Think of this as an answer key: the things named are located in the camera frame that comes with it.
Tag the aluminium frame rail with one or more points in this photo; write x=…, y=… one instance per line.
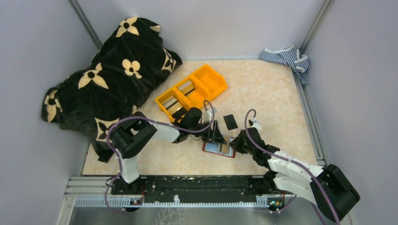
x=102, y=186

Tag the cards in bin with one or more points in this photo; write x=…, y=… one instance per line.
x=186, y=88
x=172, y=105

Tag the cards in middle bin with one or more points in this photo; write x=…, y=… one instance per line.
x=186, y=88

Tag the black card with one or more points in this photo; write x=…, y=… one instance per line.
x=230, y=122

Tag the yellow plastic bin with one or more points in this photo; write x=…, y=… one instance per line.
x=180, y=113
x=196, y=98
x=210, y=81

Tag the black floral blanket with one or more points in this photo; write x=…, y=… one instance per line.
x=130, y=65

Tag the blue white striped cloth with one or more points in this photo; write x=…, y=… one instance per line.
x=292, y=57

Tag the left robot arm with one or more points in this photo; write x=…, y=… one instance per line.
x=130, y=135

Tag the yellow plastic bin middle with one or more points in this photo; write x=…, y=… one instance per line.
x=196, y=98

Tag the yellow plastic bin right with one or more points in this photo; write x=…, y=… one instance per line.
x=210, y=81

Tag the yellow plastic bin left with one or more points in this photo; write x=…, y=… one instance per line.
x=180, y=113

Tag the cards in left bin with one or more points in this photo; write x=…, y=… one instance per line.
x=172, y=105

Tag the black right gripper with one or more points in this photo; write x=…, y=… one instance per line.
x=236, y=143

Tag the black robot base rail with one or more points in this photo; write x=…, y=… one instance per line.
x=197, y=189

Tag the red leather card holder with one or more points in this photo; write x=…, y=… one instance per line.
x=213, y=147

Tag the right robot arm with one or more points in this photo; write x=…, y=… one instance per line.
x=324, y=186

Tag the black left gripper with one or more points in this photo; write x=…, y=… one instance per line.
x=215, y=135

